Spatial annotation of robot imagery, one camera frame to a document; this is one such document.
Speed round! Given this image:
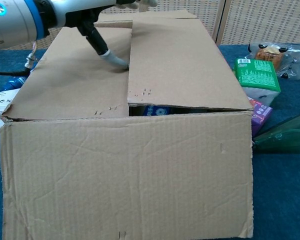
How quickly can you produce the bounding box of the blue squeeze tube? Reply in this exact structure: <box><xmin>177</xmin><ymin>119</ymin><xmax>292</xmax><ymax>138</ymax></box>
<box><xmin>3</xmin><ymin>74</ymin><xmax>28</xmax><ymax>92</ymax></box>

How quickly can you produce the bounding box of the blue cookie box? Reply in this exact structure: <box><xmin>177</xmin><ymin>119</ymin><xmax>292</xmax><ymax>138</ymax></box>
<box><xmin>142</xmin><ymin>104</ymin><xmax>172</xmax><ymax>117</ymax></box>

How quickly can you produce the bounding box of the green printed box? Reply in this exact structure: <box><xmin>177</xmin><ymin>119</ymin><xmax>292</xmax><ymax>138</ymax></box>
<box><xmin>232</xmin><ymin>57</ymin><xmax>282</xmax><ymax>106</ymax></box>

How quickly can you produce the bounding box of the bamboo folding screen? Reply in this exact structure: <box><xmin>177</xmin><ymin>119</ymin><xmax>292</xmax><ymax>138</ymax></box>
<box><xmin>4</xmin><ymin>0</ymin><xmax>300</xmax><ymax>51</ymax></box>

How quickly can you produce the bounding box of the large cardboard box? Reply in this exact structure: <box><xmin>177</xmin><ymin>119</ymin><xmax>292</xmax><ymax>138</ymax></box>
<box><xmin>0</xmin><ymin>9</ymin><xmax>256</xmax><ymax>240</ymax></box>

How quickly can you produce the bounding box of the small purple box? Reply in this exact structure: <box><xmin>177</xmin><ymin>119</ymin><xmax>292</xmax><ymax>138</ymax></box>
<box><xmin>248</xmin><ymin>97</ymin><xmax>274</xmax><ymax>138</ymax></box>

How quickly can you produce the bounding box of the green transparent plastic bag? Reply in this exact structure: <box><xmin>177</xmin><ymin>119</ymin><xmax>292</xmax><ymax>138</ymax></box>
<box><xmin>252</xmin><ymin>109</ymin><xmax>300</xmax><ymax>155</ymax></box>

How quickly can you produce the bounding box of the clear bag with cakes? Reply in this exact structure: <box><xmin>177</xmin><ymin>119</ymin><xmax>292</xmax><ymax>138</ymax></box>
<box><xmin>248</xmin><ymin>41</ymin><xmax>300</xmax><ymax>80</ymax></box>

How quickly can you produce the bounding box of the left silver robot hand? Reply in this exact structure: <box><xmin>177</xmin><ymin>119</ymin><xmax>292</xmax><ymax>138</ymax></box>
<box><xmin>43</xmin><ymin>0</ymin><xmax>158</xmax><ymax>70</ymax></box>

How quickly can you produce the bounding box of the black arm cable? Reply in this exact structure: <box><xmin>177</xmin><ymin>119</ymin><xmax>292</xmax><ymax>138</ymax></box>
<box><xmin>0</xmin><ymin>41</ymin><xmax>39</xmax><ymax>76</ymax></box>

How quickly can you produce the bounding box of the white printed food bag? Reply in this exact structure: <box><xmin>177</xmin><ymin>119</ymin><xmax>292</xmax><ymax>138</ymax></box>
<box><xmin>0</xmin><ymin>88</ymin><xmax>22</xmax><ymax>133</ymax></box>

